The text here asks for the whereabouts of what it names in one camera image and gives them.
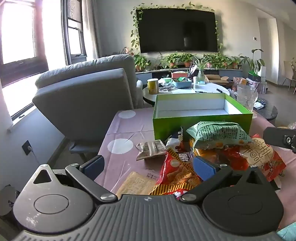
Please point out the red white cracker packet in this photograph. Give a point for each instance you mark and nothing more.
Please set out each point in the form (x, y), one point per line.
(256, 153)

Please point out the beige striped small packet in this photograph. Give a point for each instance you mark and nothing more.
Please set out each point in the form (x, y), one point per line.
(150, 149)

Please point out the pink printed bag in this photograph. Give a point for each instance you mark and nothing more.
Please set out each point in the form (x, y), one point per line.
(239, 82)

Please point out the blue white red snack packet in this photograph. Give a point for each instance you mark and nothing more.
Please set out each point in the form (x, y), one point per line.
(173, 142)

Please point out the glass mug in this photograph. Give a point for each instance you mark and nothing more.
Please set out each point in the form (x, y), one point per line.
(246, 97)

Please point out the wall socket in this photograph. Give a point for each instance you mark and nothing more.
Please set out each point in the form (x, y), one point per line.
(26, 147)

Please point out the row of potted plants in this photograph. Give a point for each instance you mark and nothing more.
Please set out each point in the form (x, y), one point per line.
(172, 59)

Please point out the beige cracker packet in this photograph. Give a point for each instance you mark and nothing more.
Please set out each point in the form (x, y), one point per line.
(134, 185)

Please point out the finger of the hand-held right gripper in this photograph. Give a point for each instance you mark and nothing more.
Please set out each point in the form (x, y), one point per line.
(275, 136)

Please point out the white tissue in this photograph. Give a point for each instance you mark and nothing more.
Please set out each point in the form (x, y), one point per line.
(258, 105)

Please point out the orange snack packet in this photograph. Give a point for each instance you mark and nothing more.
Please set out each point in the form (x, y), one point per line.
(203, 150)

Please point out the dark television cabinet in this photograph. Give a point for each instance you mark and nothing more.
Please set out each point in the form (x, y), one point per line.
(159, 74)

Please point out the clear plastic wrappers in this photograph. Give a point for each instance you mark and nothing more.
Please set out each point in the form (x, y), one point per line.
(166, 87)

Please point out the open cardboard box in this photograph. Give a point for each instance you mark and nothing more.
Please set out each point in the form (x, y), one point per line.
(215, 80)

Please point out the white curtain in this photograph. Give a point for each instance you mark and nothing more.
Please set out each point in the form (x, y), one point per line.
(91, 27)

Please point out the grey sofa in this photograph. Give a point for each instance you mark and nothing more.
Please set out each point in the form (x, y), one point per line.
(81, 97)

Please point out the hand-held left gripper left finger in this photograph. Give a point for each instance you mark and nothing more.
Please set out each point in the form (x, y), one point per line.
(91, 168)

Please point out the narrow dark framed window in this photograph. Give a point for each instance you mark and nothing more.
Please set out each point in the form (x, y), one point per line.
(74, 34)

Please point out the green vine garland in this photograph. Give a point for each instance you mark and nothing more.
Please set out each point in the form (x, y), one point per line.
(134, 32)

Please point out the blue tray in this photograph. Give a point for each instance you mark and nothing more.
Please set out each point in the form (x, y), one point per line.
(182, 84)

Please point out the yellow canister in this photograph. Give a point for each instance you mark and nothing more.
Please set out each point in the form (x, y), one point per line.
(153, 87)

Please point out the green snack packet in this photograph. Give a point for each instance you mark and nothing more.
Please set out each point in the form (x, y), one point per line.
(219, 134)

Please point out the round white table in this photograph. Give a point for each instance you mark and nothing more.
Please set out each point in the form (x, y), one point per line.
(203, 88)

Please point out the wall television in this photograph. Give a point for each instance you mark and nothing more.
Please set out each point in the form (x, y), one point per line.
(175, 30)

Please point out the large dark framed window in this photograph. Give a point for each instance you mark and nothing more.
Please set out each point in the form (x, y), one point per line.
(18, 34)

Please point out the tall leafy plant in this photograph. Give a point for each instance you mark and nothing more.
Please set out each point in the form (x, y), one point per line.
(260, 63)

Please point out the dark round side table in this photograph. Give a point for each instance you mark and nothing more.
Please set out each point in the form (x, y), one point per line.
(268, 112)

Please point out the green cardboard box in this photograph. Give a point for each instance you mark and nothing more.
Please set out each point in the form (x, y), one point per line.
(166, 127)

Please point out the black pen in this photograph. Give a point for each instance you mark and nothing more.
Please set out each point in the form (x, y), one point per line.
(203, 92)

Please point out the glass vase with plant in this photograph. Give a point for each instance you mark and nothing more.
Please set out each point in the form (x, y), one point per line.
(200, 75)

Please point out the red chips packet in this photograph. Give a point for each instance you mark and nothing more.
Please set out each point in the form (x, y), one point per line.
(175, 171)

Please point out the orange box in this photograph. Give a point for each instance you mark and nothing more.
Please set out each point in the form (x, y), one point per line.
(179, 74)

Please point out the pink dotted tablecloth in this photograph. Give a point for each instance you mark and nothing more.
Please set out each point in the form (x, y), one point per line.
(129, 129)

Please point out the dining chair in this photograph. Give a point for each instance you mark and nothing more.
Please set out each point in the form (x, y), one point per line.
(289, 71)

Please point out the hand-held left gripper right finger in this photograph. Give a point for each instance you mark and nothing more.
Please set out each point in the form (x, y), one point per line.
(204, 168)

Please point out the red flower decoration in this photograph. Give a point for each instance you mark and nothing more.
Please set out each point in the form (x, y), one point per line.
(127, 51)

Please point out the green black box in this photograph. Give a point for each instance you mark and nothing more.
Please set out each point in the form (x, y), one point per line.
(254, 76)

